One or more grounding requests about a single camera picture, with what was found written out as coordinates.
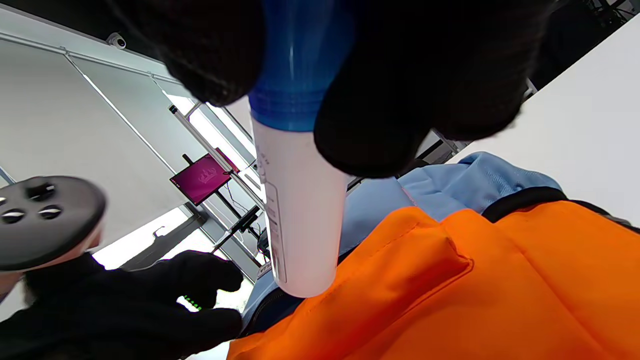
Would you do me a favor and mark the person's right hand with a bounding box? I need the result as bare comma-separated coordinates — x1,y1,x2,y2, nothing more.
105,0,556,179

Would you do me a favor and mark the person's left hand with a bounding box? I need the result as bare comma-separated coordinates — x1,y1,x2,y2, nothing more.
0,249,245,360

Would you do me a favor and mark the white tube with blue cap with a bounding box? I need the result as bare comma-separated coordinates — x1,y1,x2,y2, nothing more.
248,0,357,300

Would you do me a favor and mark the orange and blue school bag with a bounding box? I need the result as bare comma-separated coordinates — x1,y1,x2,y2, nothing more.
227,151,640,360

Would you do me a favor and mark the left hand controller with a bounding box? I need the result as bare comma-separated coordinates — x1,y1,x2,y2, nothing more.
0,175,108,274

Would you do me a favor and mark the monitor with magenta screen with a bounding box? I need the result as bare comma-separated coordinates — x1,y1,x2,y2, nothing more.
169,147,241,207

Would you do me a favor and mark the white roller blind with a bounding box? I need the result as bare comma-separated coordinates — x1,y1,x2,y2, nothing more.
0,37,193,251

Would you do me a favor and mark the aluminium frame post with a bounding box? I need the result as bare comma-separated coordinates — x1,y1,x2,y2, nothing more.
168,104,266,209

